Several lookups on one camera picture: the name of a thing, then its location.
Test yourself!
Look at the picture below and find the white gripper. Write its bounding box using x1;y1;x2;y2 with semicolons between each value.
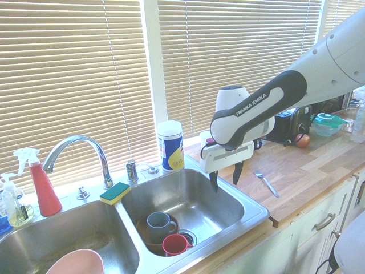
198;140;255;194

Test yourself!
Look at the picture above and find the stainless steel double sink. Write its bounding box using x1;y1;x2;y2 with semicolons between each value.
0;155;271;274

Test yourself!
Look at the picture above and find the metal sink drain strainer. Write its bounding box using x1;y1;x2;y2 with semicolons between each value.
178;229;198;248

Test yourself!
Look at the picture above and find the white sink sprayer cap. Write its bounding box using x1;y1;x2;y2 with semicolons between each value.
137;163;161;176

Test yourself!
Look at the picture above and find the Lysol wipes canister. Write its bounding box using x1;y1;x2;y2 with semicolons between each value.
157;120;185;173

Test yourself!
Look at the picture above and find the grey ceramic mug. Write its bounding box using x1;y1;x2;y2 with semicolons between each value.
146;211;179;243

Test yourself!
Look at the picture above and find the red mug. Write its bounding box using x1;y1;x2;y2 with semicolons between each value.
161;233;194;257

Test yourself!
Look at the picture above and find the red apple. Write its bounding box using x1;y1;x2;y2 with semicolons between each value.
294;133;311;148

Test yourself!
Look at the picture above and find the black toaster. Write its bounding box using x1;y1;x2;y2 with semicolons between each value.
267;104;313;146

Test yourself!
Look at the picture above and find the brown wooden bowl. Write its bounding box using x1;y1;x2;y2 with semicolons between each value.
135;212;180;256

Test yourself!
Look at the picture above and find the green and yellow sponge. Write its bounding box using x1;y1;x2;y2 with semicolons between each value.
99;181;132;206

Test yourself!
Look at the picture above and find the clear container with green lid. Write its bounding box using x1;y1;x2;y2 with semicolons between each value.
311;112;349;138

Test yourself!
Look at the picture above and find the beige window blind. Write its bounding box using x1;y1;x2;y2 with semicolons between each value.
322;0;365;38
156;0;323;141
0;0;151;196

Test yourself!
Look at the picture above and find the chrome faucet knob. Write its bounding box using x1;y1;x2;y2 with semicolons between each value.
76;186;91;201

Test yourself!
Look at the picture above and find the clear plastic water bottle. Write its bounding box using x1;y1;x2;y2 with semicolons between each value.
350;99;365;144

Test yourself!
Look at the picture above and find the chrome curved faucet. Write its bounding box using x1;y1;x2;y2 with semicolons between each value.
42;134;115;190

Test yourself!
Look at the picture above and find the pink plastic bowl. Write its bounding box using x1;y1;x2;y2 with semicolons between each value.
44;248;105;274

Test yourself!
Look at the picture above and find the red spray bottle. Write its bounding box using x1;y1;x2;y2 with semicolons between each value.
13;148;63;217

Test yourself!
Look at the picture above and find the round bottle with yellow liquid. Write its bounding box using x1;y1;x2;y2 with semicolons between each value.
7;196;35;228

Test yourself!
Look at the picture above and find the clear pump soap bottle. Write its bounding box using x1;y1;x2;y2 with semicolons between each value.
0;172;18;219

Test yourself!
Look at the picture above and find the blue dish item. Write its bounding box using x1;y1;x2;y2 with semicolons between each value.
0;215;11;235

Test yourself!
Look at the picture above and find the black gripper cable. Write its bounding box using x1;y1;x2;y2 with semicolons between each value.
200;138;215;159

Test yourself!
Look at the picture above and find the brass cabinet pull handle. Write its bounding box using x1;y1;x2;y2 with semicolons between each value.
314;212;337;232

